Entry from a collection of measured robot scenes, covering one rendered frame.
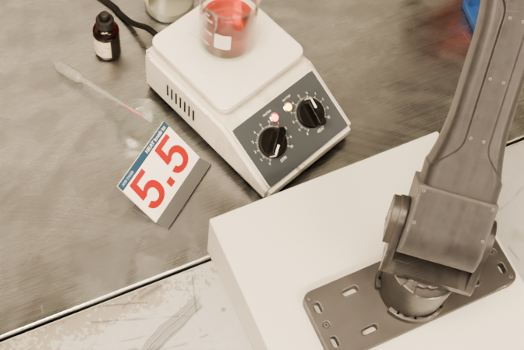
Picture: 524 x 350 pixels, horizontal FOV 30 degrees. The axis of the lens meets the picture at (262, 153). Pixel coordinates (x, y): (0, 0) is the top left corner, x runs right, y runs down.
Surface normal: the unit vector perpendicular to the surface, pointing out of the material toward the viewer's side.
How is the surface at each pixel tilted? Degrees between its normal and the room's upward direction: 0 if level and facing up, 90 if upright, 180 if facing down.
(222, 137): 90
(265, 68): 0
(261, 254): 4
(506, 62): 40
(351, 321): 4
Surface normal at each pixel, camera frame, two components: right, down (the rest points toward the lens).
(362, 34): 0.07, -0.49
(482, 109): -0.09, 0.17
